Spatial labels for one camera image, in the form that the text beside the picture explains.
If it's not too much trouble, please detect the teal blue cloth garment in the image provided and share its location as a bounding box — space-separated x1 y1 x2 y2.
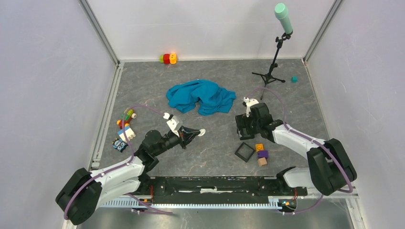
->
166 80 236 116

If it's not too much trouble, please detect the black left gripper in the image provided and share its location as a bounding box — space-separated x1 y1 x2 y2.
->
153 125 200 156

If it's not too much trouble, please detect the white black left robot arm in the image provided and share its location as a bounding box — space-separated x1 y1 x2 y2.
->
55 126 206 225

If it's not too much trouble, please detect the black square frame lower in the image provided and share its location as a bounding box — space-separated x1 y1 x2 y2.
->
234 142 256 163

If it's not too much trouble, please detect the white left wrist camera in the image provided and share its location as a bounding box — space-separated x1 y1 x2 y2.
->
163 112 182 136

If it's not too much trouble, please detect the black tripod microphone stand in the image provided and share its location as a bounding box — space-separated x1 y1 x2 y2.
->
251 32 292 88

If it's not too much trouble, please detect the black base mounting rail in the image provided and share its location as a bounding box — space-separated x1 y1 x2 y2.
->
132 176 308 204

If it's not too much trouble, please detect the white slotted cable duct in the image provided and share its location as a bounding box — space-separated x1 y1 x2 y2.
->
101 197 282 210

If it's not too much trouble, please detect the purple toy block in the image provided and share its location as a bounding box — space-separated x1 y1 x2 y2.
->
257 150 269 159

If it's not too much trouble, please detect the green red orange toy stack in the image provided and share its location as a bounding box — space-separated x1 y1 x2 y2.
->
160 53 178 64

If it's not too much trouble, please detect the small teal cube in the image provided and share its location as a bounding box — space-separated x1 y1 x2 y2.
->
291 76 298 83

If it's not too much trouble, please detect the orange toy block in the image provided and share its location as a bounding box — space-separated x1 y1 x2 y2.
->
255 144 264 152

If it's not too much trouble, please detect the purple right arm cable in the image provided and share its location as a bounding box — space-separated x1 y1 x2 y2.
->
245 87 354 216

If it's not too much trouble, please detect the mint green microphone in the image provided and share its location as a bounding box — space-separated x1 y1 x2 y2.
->
274 3 293 34

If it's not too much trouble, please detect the colourful toy block train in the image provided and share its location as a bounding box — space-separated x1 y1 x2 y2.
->
117 108 137 129

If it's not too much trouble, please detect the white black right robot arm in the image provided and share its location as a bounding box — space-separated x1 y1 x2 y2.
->
235 98 357 196

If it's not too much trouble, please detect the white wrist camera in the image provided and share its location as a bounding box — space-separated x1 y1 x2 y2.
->
243 97 259 117
163 112 182 136

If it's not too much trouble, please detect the tan wooden cube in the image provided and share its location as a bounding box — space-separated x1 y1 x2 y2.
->
257 157 267 167

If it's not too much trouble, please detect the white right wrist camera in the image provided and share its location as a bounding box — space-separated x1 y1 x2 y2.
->
243 97 259 117

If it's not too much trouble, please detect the small white brooch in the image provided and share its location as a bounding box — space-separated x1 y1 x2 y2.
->
198 129 206 136

